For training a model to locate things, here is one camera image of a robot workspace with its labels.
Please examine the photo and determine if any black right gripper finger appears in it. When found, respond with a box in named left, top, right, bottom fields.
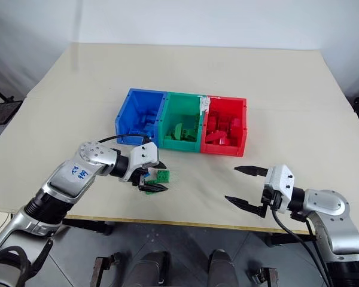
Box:
left=224, top=195, right=266, bottom=218
left=233, top=165, right=269, bottom=178

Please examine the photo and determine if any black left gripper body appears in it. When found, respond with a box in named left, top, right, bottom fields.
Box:
left=129, top=166, right=153, bottom=188

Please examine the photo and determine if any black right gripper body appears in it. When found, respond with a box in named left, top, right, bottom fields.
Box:
left=258, top=184, right=281, bottom=218

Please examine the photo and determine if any green studded building block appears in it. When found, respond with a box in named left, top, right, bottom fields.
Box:
left=154, top=169, right=172, bottom=184

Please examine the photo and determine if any red plastic bin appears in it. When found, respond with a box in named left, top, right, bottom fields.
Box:
left=199, top=95, right=249, bottom=158

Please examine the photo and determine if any green half-round block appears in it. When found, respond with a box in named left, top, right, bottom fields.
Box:
left=172, top=123, right=185, bottom=141

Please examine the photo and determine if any red cylinder block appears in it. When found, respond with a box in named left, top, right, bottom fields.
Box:
left=229, top=117, right=244, bottom=142

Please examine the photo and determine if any red half-round block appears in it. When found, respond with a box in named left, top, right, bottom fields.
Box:
left=205, top=130, right=232, bottom=146

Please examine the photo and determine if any red building block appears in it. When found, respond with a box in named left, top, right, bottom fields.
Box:
left=207, top=111, right=221, bottom=134

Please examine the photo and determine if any green plastic bin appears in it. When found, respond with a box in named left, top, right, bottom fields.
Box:
left=160, top=91, right=209, bottom=152

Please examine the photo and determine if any dark rounded shape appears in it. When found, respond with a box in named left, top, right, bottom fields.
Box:
left=207, top=249, right=241, bottom=287
left=130, top=250, right=172, bottom=287

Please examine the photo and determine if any blue plastic bin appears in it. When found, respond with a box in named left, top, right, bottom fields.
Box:
left=114, top=87, right=168, bottom=149

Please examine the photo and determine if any white tape strip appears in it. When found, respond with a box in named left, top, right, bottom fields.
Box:
left=198, top=94, right=212, bottom=117

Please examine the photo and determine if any black floor stand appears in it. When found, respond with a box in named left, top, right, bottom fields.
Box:
left=0, top=77, right=24, bottom=127

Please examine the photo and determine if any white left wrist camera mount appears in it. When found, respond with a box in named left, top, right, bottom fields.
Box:
left=120, top=141, right=161, bottom=183

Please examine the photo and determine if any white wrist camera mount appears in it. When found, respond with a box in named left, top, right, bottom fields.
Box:
left=120, top=141, right=161, bottom=183
left=262, top=163, right=296, bottom=215

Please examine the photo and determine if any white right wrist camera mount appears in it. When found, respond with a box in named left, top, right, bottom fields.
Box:
left=262, top=163, right=296, bottom=215

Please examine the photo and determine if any black table frame bar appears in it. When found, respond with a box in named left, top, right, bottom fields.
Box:
left=265, top=232, right=318, bottom=247
left=62, top=217, right=115, bottom=236

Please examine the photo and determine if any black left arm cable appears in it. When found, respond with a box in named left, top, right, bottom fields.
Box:
left=96, top=133, right=153, bottom=145

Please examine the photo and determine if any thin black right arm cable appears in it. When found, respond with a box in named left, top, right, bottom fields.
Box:
left=305, top=218, right=328, bottom=271

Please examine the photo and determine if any dark metal bracket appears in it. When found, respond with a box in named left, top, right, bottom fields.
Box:
left=89, top=252, right=124, bottom=287
left=250, top=265, right=279, bottom=287

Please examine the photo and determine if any black shoulder cable loop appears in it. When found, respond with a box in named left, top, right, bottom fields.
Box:
left=0, top=238, right=54, bottom=287

